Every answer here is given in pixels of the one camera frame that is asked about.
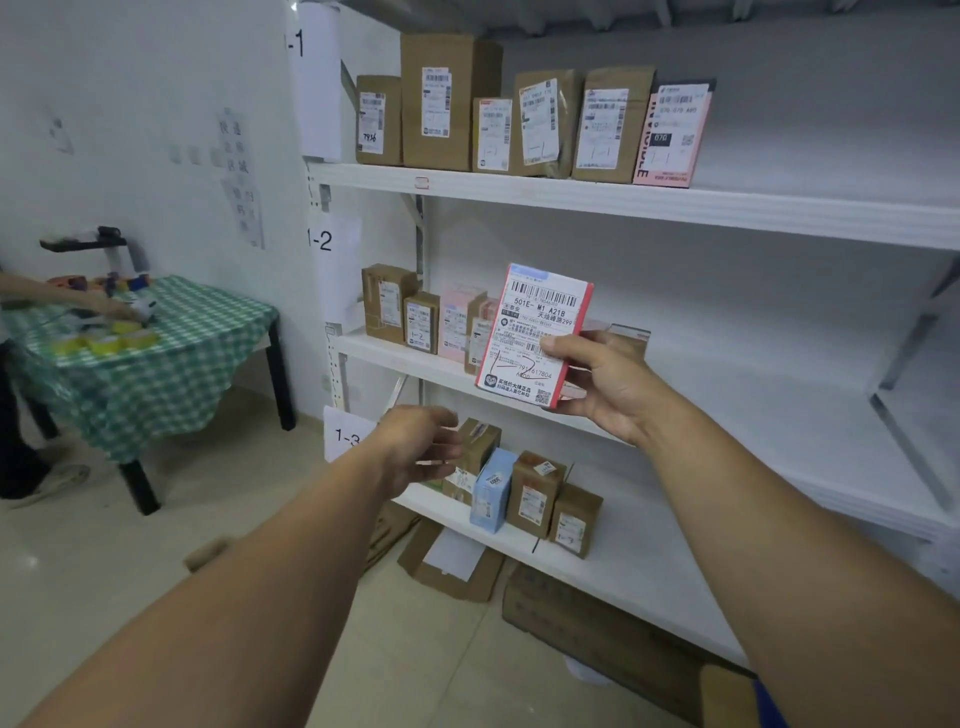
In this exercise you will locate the small red box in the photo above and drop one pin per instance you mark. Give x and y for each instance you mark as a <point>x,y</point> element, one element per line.
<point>525,337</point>

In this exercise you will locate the blue plastic crate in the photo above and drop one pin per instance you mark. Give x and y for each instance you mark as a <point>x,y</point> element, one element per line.
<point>769,709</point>

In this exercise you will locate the small white paper scrap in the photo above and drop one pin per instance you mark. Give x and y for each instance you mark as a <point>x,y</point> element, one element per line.
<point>586,671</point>

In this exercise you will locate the green checked tablecloth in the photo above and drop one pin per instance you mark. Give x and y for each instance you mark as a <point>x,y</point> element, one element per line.
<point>165,375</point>

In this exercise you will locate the folded cardboard pad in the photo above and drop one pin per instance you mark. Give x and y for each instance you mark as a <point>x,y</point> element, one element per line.
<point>394,532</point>

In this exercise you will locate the another person's forearm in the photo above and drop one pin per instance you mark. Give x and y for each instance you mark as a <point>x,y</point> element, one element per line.
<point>45,289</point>

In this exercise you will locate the person's right forearm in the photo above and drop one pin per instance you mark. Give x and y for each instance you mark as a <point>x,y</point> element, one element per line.
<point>825,562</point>

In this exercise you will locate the brown parcel marked 7936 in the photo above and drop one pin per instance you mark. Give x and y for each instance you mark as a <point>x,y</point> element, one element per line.
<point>391,112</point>

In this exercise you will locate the square floor drain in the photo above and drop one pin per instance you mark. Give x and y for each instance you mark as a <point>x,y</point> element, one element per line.
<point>208,553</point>

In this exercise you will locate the white paper shelf label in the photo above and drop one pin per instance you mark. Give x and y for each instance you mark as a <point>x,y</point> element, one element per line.
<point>337,285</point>
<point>345,439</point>
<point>315,90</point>

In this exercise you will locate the white grey small object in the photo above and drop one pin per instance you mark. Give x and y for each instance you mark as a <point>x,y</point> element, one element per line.
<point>146,307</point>

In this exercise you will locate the torn brown cardboard sheet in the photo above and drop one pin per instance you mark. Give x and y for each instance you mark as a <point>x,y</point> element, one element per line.
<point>411,562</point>

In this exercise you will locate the pink black lettered box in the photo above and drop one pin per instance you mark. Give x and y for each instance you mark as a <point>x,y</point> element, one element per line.
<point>667,161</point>

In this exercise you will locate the row of blue orange blocks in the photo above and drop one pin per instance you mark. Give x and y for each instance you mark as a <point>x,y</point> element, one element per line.
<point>97,283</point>

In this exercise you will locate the white metal shelf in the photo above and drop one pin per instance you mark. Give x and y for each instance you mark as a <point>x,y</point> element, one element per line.
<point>750,217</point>

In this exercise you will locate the person's left forearm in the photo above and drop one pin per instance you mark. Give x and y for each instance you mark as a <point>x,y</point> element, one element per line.
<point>210,600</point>

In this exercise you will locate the black side stand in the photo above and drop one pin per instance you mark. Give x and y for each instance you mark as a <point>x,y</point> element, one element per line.
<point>82,244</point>

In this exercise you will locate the red-taped parcel marked 1-2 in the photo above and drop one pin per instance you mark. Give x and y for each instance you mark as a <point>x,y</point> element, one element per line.
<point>476,337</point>

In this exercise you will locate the small parcel yellow tape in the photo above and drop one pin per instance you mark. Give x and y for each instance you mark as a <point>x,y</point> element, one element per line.
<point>493,135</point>

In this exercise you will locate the light blue box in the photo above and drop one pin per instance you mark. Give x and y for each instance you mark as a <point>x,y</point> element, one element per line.
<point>504,480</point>

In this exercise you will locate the brown parcel marked 1-3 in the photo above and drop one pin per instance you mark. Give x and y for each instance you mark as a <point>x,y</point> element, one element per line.
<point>589,510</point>

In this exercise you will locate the person's left hand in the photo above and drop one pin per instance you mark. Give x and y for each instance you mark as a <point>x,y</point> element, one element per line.
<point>412,446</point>

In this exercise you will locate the bottom-shelf brown parcels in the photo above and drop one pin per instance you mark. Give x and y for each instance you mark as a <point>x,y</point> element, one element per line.
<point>555,480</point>

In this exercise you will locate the person's right hand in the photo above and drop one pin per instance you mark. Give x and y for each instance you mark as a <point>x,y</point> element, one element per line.
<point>619,390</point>

